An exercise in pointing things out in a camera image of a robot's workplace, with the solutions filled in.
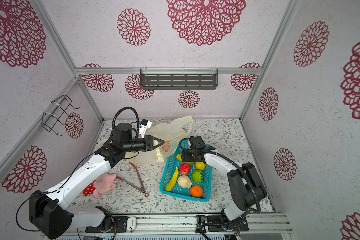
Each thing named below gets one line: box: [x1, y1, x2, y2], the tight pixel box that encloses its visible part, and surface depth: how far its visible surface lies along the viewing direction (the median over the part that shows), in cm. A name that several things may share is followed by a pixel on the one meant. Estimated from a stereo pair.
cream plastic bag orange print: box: [125, 116, 194, 163], surface depth 91 cm
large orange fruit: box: [190, 185, 204, 198], surface depth 81 cm
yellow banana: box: [165, 167, 179, 192], surface depth 88 cm
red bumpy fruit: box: [179, 163, 191, 176], surface depth 89 cm
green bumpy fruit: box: [192, 170, 204, 183], surface depth 86 cm
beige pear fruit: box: [177, 175, 192, 189], surface depth 84 cm
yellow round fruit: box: [196, 162, 206, 171], surface depth 91 cm
